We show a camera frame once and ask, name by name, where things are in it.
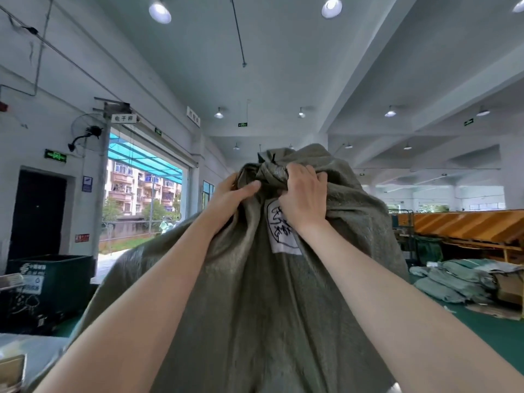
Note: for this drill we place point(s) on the person's left hand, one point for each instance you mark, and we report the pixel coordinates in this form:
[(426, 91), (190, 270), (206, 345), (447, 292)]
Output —
[(223, 202)]

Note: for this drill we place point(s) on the person's right hand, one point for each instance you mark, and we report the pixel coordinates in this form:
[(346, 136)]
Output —
[(305, 200)]

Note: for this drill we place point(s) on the person's left thumb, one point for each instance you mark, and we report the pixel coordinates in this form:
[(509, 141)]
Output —
[(247, 189)]

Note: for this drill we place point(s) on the person's right thumb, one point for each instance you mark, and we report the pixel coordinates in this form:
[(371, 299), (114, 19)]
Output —
[(284, 200)]

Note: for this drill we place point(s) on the large grey-green woven sack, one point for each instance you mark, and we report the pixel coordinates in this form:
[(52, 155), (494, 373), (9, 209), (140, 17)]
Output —
[(262, 315)]

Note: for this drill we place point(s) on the person's left forearm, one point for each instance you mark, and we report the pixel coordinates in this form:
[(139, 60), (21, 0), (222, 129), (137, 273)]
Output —
[(139, 306)]

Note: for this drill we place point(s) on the person's right forearm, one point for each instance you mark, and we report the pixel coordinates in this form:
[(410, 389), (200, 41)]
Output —
[(393, 306)]

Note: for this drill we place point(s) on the white paper label with scribble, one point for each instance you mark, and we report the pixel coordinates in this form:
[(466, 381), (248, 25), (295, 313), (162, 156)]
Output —
[(282, 237)]

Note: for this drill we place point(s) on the white hanging sign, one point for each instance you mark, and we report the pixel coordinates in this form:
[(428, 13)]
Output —
[(193, 116), (123, 118)]

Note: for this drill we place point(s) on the apartment building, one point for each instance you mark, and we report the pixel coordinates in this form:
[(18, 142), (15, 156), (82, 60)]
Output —
[(139, 188)]

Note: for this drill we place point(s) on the blue awning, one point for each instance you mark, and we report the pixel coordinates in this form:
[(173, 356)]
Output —
[(143, 157)]

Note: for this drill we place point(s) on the metal cage trolley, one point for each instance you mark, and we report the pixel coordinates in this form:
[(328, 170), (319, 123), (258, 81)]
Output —
[(403, 233)]

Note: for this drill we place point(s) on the green cart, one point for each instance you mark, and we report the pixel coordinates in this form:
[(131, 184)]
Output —
[(429, 250)]

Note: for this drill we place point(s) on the black ceiling pipe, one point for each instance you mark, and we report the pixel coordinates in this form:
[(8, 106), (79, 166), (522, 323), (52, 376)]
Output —
[(238, 32)]

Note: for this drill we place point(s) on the orange sorting chute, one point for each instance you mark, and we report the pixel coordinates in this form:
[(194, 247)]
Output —
[(466, 227)]

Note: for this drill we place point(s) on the pile of green sacks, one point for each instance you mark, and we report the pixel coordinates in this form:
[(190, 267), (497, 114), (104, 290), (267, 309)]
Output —
[(450, 282)]

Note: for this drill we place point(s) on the black door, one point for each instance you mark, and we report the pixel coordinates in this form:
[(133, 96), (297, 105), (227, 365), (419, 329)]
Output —
[(37, 216)]

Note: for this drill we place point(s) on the dark green wheeled bin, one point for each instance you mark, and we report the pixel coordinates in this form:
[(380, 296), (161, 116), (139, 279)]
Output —
[(53, 286)]

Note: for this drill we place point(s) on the flattened brown cardboard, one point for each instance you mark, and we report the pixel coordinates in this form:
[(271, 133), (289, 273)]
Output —
[(493, 311)]

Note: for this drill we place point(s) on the brown cardboard box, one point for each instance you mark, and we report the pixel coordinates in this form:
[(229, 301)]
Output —
[(511, 288)]

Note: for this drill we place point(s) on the open cardboard box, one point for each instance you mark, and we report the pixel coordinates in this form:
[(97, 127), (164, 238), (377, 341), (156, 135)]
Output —
[(12, 374)]

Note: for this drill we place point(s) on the window with green frame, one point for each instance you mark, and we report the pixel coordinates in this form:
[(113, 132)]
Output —
[(208, 195)]

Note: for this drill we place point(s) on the grey metal post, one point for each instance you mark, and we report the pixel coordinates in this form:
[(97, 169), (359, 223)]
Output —
[(104, 180)]

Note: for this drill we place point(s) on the blue wall sign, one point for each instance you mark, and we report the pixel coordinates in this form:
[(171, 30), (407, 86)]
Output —
[(87, 184)]

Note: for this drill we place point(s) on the black wall fan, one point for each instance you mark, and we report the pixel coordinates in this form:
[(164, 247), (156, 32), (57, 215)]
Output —
[(88, 132)]

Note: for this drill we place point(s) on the red wall sign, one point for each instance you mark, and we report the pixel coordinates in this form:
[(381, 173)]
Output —
[(82, 237)]

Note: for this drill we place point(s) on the grey wall conduit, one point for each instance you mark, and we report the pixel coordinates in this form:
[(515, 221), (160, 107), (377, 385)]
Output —
[(39, 44)]

